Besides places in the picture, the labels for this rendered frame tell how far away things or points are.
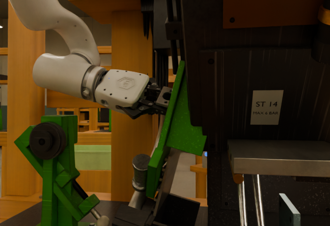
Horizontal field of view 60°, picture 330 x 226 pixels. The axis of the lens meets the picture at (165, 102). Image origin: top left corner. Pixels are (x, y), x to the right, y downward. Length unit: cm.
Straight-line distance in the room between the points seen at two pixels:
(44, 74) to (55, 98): 44
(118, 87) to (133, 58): 31
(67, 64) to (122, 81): 13
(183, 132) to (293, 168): 24
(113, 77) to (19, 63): 53
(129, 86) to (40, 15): 23
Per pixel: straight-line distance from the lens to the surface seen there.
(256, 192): 50
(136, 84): 64
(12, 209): 103
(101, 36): 1132
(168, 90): 64
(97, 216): 66
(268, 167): 35
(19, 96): 112
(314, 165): 36
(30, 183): 113
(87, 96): 66
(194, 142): 53
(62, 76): 68
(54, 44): 1189
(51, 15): 65
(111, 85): 64
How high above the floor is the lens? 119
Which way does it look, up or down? 1 degrees up
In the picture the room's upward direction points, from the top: straight up
